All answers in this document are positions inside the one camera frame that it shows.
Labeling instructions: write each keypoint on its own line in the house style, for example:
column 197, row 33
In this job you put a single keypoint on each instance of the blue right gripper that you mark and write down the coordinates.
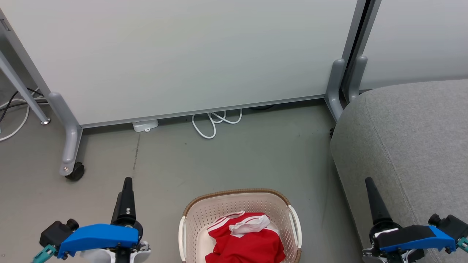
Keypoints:
column 409, row 237

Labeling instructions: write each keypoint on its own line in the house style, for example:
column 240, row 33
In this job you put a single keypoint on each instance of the grey fabric sofa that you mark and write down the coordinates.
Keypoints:
column 409, row 146

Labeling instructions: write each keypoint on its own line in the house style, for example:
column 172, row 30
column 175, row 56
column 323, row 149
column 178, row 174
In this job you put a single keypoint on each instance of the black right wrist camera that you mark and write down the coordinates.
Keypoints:
column 451, row 224

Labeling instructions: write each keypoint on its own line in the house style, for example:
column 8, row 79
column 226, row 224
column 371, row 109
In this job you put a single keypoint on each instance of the grey partition leg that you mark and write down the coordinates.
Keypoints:
column 334, row 87
column 356, row 76
column 69, row 135

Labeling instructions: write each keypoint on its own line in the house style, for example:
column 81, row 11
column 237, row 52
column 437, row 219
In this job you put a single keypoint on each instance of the red and white jersey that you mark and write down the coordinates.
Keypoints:
column 248, row 246

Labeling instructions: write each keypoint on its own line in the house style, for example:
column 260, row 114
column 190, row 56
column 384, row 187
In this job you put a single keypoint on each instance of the narrow white partition panel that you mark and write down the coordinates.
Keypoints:
column 416, row 40

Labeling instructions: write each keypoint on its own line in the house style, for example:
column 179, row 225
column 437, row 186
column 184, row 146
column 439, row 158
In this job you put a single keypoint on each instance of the black caster wheel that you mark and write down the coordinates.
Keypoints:
column 76, row 172

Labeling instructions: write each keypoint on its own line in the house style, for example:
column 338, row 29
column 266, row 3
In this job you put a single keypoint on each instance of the beige plastic laundry basket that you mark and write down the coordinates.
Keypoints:
column 204, row 215

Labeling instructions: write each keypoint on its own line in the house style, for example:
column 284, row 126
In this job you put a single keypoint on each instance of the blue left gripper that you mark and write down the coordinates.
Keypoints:
column 98, row 237

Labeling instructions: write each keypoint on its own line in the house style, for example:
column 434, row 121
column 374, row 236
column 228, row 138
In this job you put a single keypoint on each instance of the large white partition panel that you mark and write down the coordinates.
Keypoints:
column 182, row 54

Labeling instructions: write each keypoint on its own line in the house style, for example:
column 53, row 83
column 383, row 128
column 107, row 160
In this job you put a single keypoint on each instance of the grey slanted table leg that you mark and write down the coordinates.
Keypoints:
column 22, row 87

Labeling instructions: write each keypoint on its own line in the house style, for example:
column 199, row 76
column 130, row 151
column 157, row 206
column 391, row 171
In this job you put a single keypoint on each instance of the white power adapter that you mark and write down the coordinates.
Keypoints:
column 145, row 125

